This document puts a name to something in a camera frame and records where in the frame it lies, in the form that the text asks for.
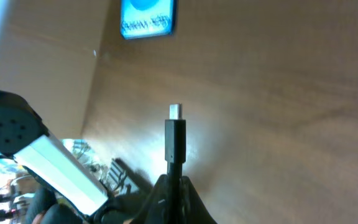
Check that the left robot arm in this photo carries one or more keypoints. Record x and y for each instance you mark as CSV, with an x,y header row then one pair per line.
x,y
70,193

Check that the blue screen Galaxy smartphone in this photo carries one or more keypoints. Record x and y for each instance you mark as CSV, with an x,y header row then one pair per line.
x,y
147,18

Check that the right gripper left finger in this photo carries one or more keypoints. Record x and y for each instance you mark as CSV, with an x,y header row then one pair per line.
x,y
154,209

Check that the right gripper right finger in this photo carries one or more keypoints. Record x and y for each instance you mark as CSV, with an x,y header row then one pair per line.
x,y
193,210

